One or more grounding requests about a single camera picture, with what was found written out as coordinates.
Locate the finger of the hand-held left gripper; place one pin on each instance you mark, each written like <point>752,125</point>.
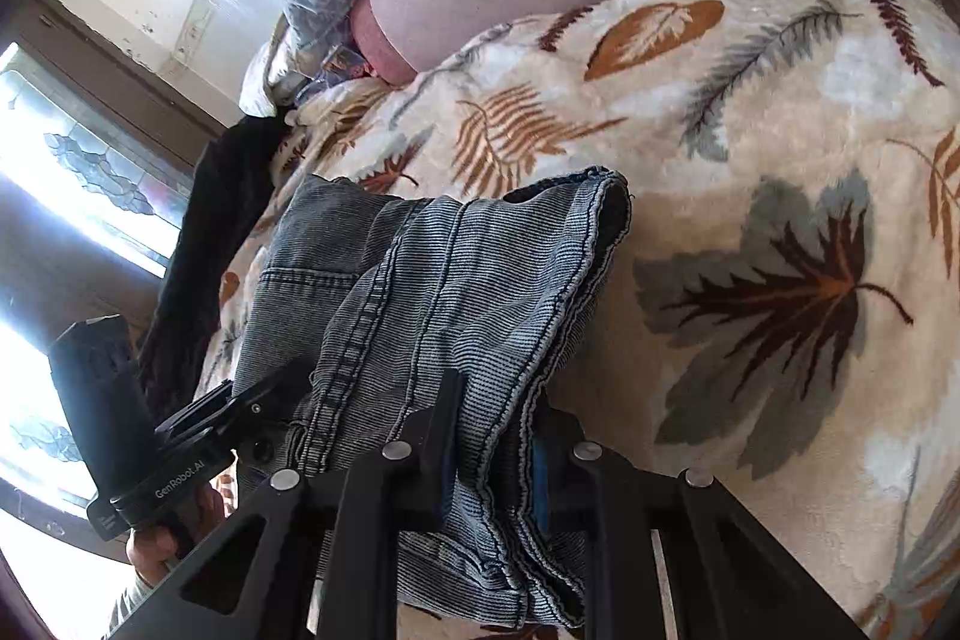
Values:
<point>270,385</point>

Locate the cream leaf print blanket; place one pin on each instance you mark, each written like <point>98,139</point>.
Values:
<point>750,123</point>

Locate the person's left hand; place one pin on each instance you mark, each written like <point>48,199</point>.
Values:
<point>154,546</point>

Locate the black cloth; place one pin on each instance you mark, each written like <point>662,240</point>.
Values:
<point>217,220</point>

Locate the blue denim pants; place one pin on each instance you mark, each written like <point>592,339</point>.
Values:
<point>420,280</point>

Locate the person's left forearm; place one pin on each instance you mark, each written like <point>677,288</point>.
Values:
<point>135,610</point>

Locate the white crumpled cloth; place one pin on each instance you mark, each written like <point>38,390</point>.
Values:
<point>262,85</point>

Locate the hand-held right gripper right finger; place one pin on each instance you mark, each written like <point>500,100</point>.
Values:
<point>541,482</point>

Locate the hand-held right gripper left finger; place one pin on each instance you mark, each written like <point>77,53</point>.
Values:
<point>448,437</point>

